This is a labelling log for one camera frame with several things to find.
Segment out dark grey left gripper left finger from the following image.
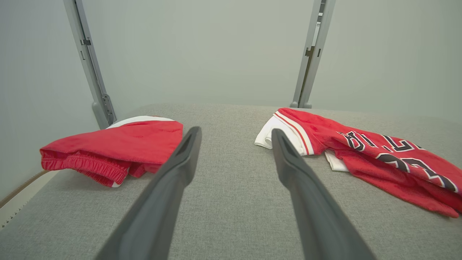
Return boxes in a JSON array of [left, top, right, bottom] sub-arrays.
[[95, 126, 202, 260]]

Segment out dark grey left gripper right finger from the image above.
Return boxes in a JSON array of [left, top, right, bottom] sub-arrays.
[[271, 129, 378, 260]]

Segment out red shorts white side stripe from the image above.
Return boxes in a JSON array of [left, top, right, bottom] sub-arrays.
[[40, 116, 184, 188]]

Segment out red basketball jersey white sleeves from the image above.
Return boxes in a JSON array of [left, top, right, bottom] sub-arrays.
[[254, 108, 462, 218]]

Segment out grey metal post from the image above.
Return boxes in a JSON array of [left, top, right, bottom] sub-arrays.
[[63, 0, 117, 130], [290, 0, 336, 109]]

